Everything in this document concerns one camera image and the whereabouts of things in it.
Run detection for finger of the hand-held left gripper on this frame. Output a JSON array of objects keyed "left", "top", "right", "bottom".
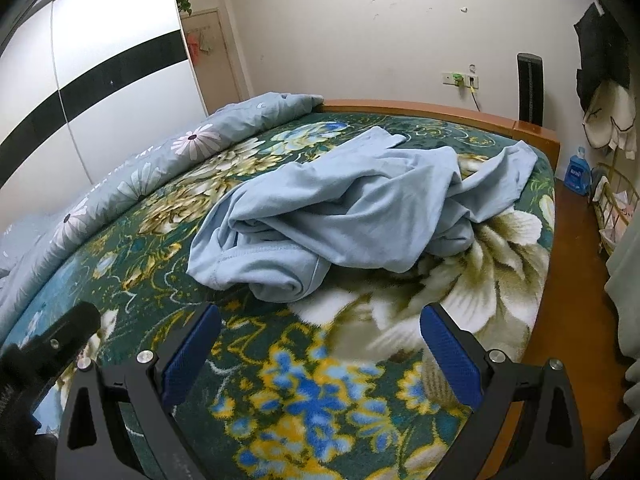
[{"left": 20, "top": 302, "right": 101, "bottom": 367}]

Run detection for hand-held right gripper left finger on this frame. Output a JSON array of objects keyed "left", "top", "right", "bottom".
[{"left": 59, "top": 304, "right": 223, "bottom": 480}]

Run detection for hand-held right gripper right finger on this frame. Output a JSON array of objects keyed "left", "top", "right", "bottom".
[{"left": 419, "top": 303, "right": 588, "bottom": 480}]

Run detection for light blue shirt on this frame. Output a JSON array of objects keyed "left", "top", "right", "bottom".
[{"left": 186, "top": 126, "right": 541, "bottom": 305}]

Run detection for green floral plush blanket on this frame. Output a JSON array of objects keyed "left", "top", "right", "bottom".
[{"left": 0, "top": 110, "right": 557, "bottom": 480}]

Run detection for blue-grey daisy print quilt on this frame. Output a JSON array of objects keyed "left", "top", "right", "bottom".
[{"left": 0, "top": 91, "right": 325, "bottom": 328}]

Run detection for pale grey cloth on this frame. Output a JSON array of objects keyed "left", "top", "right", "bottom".
[{"left": 604, "top": 227, "right": 640, "bottom": 366}]

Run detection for blue plastic bottle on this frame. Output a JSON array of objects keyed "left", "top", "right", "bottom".
[{"left": 566, "top": 146, "right": 592, "bottom": 197}]

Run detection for white wardrobe with black stripe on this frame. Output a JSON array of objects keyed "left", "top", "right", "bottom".
[{"left": 0, "top": 0, "right": 210, "bottom": 213}]

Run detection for black tower fan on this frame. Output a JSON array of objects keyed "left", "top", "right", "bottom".
[{"left": 516, "top": 52, "right": 544, "bottom": 126}]

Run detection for white hanging bag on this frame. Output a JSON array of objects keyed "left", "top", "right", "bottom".
[{"left": 581, "top": 79, "right": 640, "bottom": 162}]

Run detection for beige room door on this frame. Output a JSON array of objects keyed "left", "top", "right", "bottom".
[{"left": 181, "top": 7, "right": 246, "bottom": 116}]

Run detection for cloths hanging on door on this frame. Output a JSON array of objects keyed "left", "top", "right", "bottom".
[{"left": 186, "top": 29, "right": 216, "bottom": 66}]

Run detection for black hanging garment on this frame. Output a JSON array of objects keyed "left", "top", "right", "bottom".
[{"left": 572, "top": 1, "right": 632, "bottom": 111}]

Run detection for gold wire rack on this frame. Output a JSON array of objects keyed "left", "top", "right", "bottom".
[{"left": 591, "top": 162, "right": 633, "bottom": 257}]

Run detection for wooden bed frame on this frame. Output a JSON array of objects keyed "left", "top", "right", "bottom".
[{"left": 320, "top": 99, "right": 561, "bottom": 480}]

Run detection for wall socket with green plug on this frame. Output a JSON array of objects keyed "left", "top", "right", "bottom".
[{"left": 441, "top": 72, "right": 481, "bottom": 90}]

